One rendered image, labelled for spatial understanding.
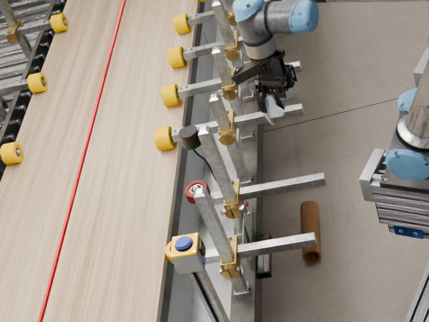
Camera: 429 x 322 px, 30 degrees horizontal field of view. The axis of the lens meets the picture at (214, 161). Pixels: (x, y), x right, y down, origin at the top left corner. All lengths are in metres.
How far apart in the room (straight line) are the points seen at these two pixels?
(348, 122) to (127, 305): 2.05
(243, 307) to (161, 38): 1.39
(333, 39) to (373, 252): 1.66
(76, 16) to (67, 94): 0.65
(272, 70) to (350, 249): 1.64
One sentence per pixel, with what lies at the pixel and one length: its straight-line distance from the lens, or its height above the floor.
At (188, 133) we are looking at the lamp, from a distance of 2.40.
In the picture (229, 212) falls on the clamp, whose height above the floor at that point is 0.86.
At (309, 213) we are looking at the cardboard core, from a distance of 3.58.
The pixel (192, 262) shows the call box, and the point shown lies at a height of 1.19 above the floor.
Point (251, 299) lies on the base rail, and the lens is 2.51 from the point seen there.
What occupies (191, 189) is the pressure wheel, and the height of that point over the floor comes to 0.91.
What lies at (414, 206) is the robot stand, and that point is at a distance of 2.34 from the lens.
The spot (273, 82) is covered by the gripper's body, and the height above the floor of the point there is 1.45.
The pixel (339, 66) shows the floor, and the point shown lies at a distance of 4.51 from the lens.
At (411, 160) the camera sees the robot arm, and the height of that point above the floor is 1.24.
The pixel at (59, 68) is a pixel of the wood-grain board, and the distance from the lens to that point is 3.57.
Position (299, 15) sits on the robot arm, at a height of 1.64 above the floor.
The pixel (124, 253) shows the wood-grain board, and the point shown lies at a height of 0.90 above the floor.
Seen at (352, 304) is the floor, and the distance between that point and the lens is 3.31.
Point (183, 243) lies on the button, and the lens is 1.98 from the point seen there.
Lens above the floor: 2.59
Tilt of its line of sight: 39 degrees down
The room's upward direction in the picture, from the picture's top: 22 degrees counter-clockwise
